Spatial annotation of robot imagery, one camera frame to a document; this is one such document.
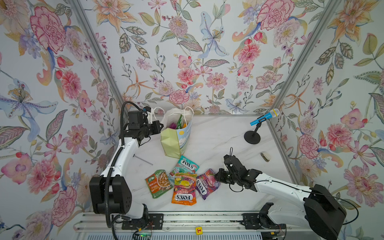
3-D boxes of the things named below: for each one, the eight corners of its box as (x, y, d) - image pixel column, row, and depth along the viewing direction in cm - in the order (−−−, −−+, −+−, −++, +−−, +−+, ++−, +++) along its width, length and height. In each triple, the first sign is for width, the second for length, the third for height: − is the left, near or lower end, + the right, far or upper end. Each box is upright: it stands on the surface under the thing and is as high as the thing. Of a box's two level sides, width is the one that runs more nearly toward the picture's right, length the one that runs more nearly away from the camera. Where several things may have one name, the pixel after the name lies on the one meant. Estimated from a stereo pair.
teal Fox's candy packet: (169, 174, 91) (169, 172, 89) (171, 157, 98) (171, 155, 96) (199, 174, 91) (199, 172, 89) (198, 157, 98) (198, 155, 96)
